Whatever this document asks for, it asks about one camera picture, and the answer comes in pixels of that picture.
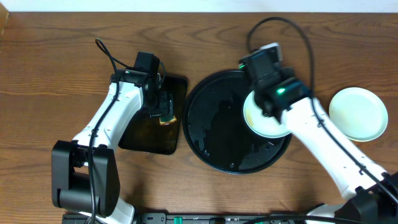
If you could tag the light blue plate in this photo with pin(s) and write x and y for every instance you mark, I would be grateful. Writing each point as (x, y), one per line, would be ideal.
(267, 127)

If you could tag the round black tray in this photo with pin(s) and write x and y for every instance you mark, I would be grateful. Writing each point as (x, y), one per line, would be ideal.
(215, 129)

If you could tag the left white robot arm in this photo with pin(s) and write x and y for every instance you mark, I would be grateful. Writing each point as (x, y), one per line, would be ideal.
(84, 172)

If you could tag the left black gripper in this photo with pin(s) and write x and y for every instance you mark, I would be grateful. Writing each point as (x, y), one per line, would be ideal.
(163, 104)

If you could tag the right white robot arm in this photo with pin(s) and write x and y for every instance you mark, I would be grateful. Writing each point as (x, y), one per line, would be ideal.
(369, 191)

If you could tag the black rectangular tray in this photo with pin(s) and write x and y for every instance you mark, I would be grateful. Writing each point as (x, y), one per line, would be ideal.
(145, 134)

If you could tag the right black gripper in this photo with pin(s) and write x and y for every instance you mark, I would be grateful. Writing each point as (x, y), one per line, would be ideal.
(290, 74)

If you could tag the green and yellow sponge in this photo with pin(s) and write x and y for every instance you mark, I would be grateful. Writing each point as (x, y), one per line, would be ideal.
(166, 120)

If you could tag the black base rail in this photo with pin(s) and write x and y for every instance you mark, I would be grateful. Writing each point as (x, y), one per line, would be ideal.
(234, 218)

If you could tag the pale green plate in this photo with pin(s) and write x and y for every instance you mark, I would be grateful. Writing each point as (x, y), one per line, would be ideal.
(359, 114)

